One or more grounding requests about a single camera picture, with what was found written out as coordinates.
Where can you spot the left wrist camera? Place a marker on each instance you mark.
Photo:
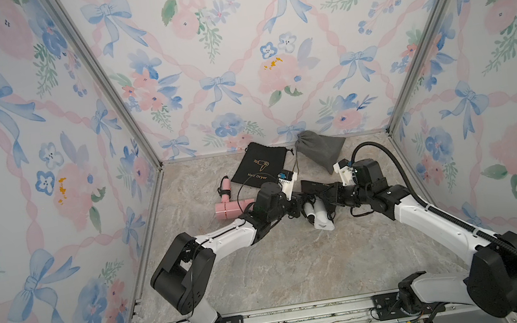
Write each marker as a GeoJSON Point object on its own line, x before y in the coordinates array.
{"type": "Point", "coordinates": [287, 180]}

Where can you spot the white hair dryer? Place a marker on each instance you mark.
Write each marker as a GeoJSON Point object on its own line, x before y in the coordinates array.
{"type": "Point", "coordinates": [316, 213]}

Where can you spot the black pouch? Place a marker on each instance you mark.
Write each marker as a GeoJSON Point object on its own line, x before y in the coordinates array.
{"type": "Point", "coordinates": [329, 194]}
{"type": "Point", "coordinates": [260, 164]}

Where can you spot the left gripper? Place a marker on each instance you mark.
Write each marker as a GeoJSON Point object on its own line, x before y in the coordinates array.
{"type": "Point", "coordinates": [296, 203]}

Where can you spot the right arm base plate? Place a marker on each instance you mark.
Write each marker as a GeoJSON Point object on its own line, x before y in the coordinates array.
{"type": "Point", "coordinates": [389, 306]}

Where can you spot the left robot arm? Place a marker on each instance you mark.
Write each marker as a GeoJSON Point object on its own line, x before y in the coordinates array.
{"type": "Point", "coordinates": [183, 274]}

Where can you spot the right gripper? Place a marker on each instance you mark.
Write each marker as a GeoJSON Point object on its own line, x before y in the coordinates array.
{"type": "Point", "coordinates": [331, 190]}

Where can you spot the grey drawstring pouch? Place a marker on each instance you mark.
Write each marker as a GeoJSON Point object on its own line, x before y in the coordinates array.
{"type": "Point", "coordinates": [322, 150]}

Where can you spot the pink hair dryer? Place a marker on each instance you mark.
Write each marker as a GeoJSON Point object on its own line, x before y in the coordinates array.
{"type": "Point", "coordinates": [228, 208]}

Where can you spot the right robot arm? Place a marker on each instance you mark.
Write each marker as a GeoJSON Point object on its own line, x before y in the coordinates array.
{"type": "Point", "coordinates": [491, 280]}

